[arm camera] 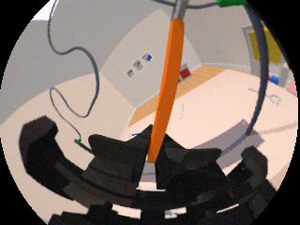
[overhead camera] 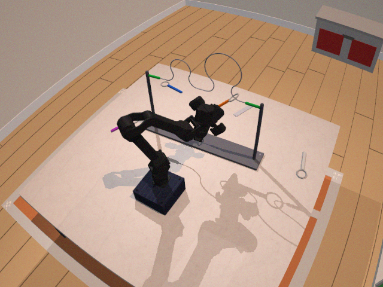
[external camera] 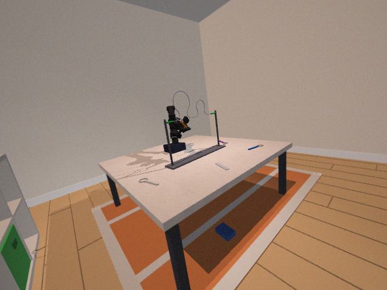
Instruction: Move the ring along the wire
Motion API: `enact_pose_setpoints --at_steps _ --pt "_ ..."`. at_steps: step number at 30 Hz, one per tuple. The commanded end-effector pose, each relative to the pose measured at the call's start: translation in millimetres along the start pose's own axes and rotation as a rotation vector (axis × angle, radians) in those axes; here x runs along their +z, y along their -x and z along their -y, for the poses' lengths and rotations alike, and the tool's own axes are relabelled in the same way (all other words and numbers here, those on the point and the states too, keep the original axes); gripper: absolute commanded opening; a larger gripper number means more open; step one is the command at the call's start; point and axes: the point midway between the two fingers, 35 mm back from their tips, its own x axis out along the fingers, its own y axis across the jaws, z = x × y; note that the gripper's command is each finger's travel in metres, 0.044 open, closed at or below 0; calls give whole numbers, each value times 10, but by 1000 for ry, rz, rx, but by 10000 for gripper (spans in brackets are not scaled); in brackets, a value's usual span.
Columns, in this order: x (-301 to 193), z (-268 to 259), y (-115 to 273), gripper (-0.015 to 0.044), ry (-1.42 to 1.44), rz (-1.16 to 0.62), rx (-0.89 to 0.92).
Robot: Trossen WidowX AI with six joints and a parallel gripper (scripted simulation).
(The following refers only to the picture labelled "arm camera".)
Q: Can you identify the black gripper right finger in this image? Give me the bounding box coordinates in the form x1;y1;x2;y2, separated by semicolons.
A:
155;132;222;190

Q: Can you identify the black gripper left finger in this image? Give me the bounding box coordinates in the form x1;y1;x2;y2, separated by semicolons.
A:
87;125;154;188

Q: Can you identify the orange handle with grey loop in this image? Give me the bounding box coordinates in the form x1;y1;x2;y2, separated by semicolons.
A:
147;0;190;164

